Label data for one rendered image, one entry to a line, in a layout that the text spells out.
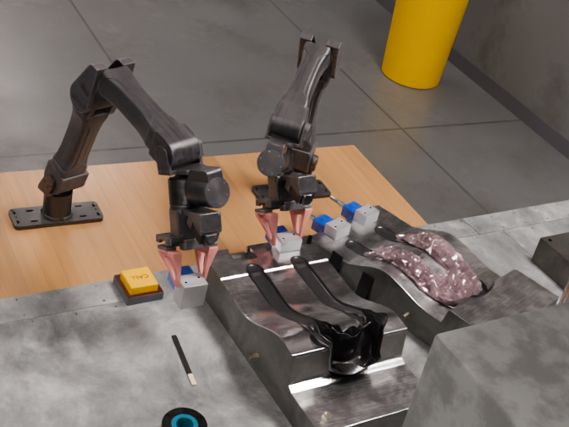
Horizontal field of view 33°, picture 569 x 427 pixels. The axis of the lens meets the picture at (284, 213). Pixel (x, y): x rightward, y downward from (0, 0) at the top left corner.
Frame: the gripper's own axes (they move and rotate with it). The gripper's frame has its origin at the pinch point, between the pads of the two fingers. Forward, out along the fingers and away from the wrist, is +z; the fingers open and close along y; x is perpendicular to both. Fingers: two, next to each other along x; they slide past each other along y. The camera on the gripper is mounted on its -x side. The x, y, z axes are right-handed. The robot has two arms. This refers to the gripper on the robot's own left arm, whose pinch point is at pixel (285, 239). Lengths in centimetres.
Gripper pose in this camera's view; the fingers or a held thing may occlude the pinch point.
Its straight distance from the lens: 207.9
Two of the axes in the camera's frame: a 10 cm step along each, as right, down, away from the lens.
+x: -5.1, -0.7, 8.6
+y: 8.6, -1.3, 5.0
